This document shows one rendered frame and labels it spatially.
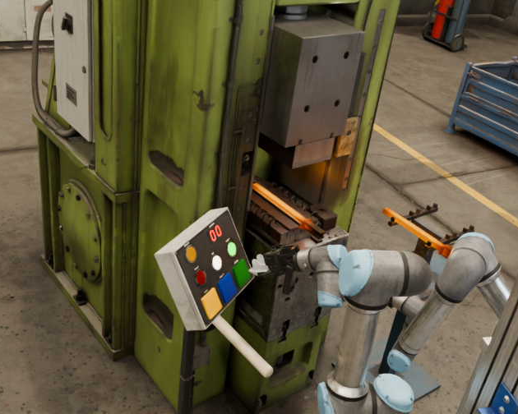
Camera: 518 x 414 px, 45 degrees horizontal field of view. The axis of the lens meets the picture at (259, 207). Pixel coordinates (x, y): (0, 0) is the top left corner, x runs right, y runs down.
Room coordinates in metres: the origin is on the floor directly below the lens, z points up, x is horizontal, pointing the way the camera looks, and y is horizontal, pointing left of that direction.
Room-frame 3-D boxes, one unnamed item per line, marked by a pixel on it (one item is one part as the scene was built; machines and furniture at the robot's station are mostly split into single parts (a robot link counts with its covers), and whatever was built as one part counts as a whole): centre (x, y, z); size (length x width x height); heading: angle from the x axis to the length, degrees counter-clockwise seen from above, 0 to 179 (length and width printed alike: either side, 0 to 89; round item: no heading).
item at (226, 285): (1.68, 0.07, 1.01); 0.07 x 0.05 x 0.07; 157
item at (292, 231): (2.32, -0.04, 0.96); 0.42 x 0.20 x 0.09; 42
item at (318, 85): (2.35, -0.07, 1.56); 0.42 x 0.39 x 0.40; 42
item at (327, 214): (2.33, -0.27, 0.95); 0.12 x 0.08 x 0.06; 42
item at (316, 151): (2.32, -0.04, 1.32); 0.42 x 0.20 x 0.10; 42
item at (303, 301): (2.36, -0.07, 0.69); 0.56 x 0.38 x 0.45; 42
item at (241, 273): (1.77, 0.03, 1.01); 0.07 x 0.05 x 0.07; 157
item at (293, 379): (2.36, -0.07, 0.23); 0.55 x 0.37 x 0.47; 42
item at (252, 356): (1.86, 0.02, 0.62); 0.44 x 0.05 x 0.05; 42
